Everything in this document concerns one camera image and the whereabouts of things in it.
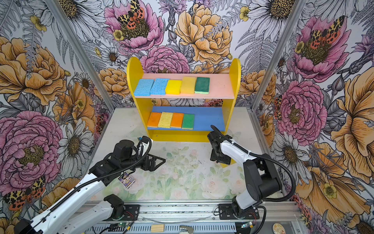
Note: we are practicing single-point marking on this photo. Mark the purple playing card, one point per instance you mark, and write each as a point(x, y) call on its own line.
point(126, 180)

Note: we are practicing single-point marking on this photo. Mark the small yellow sponge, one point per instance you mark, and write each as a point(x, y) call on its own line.
point(223, 165)

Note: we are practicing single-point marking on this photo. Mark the aluminium corner post right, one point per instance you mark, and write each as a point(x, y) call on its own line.
point(284, 38)

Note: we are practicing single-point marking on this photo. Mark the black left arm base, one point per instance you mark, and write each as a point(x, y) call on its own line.
point(125, 213)

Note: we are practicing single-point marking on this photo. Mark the aluminium front rail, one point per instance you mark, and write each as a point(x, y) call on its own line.
point(209, 211)

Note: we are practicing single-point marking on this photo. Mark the aluminium corner post left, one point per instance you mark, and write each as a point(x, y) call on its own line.
point(74, 41)

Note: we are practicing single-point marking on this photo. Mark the large blue sponge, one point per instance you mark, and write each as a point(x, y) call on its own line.
point(143, 88)

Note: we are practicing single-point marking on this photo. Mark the orange sponge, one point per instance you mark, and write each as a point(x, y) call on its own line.
point(154, 119)

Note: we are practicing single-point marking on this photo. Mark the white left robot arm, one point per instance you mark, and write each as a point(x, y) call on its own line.
point(52, 219)

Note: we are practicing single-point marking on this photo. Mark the small wooden block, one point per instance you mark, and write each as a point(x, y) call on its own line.
point(157, 228)

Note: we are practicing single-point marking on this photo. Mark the tan yellow sponge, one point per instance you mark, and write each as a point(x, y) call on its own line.
point(177, 120)

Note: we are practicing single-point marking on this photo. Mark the bright yellow sponge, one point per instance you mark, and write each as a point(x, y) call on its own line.
point(173, 87)

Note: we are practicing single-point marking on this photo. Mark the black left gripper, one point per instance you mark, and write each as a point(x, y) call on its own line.
point(152, 167)

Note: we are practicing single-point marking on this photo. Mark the dark green sponge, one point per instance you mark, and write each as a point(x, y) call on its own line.
point(202, 85)

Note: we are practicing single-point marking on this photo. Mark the textured yellow sponge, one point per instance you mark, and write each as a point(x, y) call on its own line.
point(165, 120)

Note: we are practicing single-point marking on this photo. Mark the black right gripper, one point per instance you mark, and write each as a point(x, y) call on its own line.
point(213, 158)

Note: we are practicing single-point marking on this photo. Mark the yellow wooden shelf unit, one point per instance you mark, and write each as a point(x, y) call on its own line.
point(222, 86)

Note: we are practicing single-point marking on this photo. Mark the yellow sponge green backing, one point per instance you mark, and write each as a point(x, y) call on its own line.
point(188, 122)

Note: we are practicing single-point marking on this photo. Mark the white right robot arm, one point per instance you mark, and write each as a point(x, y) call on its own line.
point(260, 174)

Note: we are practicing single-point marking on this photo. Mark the rounded yellow sponge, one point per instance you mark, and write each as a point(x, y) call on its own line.
point(188, 86)

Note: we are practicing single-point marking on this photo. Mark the round beige object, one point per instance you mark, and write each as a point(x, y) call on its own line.
point(278, 228)

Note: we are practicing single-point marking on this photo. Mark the aluminium corner post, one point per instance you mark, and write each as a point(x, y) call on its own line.
point(74, 41)
point(284, 38)

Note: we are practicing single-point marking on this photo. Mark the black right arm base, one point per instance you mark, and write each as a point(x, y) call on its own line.
point(233, 211)

